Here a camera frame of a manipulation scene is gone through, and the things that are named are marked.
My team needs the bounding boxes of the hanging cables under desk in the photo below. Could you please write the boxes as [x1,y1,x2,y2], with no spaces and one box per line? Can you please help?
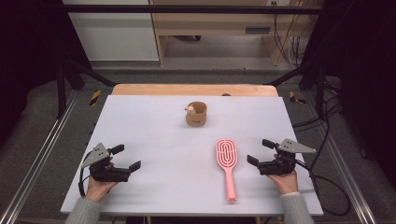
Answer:
[272,13,305,68]

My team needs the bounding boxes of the aluminium floor rail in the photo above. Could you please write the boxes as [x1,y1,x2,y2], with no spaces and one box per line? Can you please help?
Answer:
[303,92,378,224]
[0,90,79,224]

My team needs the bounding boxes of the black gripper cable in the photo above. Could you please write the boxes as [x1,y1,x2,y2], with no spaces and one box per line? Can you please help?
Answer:
[78,150,93,198]
[294,159,352,217]

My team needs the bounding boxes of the black horizontal frame bar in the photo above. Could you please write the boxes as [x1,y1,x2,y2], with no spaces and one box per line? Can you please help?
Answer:
[60,4,326,15]

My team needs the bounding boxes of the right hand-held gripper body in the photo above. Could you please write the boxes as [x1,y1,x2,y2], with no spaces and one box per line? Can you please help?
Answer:
[257,138,317,176]

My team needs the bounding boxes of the person's left hand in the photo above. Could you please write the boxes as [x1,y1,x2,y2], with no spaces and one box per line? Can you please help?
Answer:
[84,157,119,203]

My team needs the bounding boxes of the white cabinet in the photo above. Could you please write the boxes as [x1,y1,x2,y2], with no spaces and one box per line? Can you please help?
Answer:
[62,0,160,62]

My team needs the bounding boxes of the light wooden desk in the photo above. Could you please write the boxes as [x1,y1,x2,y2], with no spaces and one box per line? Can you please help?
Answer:
[148,0,325,67]

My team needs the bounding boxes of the person's right hand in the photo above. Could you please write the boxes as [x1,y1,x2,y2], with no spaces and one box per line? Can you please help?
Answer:
[267,153,300,195]

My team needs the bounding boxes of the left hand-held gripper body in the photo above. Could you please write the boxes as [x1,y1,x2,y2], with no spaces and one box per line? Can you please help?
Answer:
[80,142,132,183]

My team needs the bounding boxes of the wooden table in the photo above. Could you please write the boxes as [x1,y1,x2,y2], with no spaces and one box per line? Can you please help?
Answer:
[111,83,279,97]

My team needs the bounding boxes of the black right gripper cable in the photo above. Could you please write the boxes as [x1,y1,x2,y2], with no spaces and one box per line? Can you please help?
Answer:
[294,159,352,217]

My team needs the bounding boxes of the pink hairbrush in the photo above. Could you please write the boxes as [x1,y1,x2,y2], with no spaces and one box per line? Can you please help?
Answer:
[215,138,239,203]

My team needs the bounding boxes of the black metal stand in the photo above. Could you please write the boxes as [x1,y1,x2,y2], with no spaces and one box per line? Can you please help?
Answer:
[55,57,117,119]
[266,60,329,119]

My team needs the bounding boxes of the brown cup with animal figure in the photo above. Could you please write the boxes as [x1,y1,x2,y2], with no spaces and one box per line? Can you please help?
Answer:
[184,101,208,128]

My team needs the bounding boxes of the white foam board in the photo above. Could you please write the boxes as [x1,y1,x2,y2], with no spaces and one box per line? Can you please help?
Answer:
[60,94,324,217]

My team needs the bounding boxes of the black floor cables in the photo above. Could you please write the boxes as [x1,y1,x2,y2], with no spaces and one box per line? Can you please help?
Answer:
[292,77,344,133]

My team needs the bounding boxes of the black curtain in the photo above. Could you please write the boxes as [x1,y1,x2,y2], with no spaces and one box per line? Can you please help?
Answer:
[0,0,92,144]
[301,0,396,183]

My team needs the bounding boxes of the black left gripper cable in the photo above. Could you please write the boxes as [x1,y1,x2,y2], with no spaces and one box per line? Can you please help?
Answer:
[78,150,93,198]

